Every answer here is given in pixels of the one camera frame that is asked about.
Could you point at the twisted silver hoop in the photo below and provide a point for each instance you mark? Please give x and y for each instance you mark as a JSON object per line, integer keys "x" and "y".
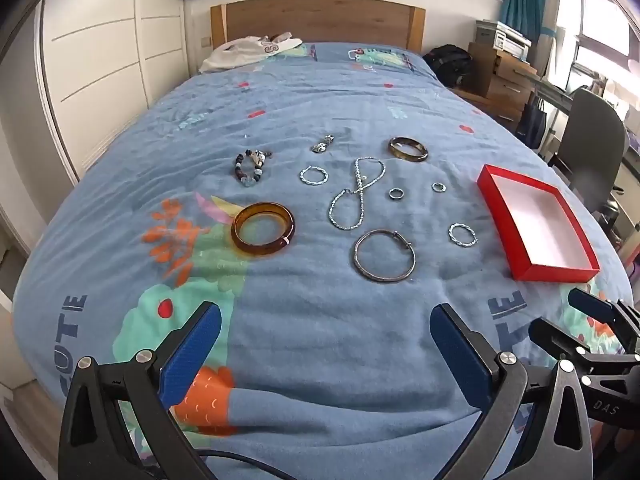
{"x": 302, "y": 176}
{"x": 450, "y": 235}

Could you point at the dark brown bangle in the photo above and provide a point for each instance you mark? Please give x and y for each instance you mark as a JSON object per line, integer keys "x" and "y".
{"x": 407, "y": 158}

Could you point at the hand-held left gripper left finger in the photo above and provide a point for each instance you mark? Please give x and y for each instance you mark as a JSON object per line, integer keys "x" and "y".
{"x": 192, "y": 355}

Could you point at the dark tote bag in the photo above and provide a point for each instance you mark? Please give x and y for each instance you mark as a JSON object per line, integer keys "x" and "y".
{"x": 532, "y": 120}

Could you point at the grey chair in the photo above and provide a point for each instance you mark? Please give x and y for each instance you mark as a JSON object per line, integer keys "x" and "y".
{"x": 595, "y": 135}

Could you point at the black backpack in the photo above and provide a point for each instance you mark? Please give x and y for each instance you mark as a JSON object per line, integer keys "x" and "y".
{"x": 450, "y": 62}

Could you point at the grey desk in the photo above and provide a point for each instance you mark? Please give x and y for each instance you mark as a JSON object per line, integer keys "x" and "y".
{"x": 552, "y": 91}

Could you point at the window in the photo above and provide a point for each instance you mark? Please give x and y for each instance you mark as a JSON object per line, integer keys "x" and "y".
{"x": 600, "y": 25}

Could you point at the white wardrobe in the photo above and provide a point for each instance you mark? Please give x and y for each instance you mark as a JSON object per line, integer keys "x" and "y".
{"x": 110, "y": 60}

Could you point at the silver pendant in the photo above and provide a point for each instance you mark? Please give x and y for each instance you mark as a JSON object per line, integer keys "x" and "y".
{"x": 322, "y": 147}

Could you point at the amber bangle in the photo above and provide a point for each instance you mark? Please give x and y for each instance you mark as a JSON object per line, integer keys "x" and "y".
{"x": 262, "y": 208}

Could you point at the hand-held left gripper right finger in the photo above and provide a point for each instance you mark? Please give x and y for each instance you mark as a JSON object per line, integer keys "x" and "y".
{"x": 460, "y": 355}

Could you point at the thin silver bangle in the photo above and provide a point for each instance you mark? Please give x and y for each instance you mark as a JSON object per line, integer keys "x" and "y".
{"x": 382, "y": 279}

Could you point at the white printer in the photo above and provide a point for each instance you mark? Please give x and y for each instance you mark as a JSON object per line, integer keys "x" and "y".
{"x": 495, "y": 35}

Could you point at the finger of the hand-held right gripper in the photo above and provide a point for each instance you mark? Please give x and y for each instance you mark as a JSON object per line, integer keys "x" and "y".
{"x": 592, "y": 302}
{"x": 555, "y": 337}

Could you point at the red box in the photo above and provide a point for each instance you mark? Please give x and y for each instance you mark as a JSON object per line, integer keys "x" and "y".
{"x": 540, "y": 225}

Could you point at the blue printed blanket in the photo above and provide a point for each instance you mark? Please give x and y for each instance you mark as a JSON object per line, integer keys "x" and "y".
{"x": 300, "y": 310}

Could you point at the wooden headboard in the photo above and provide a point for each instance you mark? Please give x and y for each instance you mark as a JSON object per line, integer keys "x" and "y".
{"x": 320, "y": 20}

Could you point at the wooden drawer cabinet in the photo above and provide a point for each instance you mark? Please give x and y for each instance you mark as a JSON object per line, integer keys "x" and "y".
{"x": 505, "y": 80}

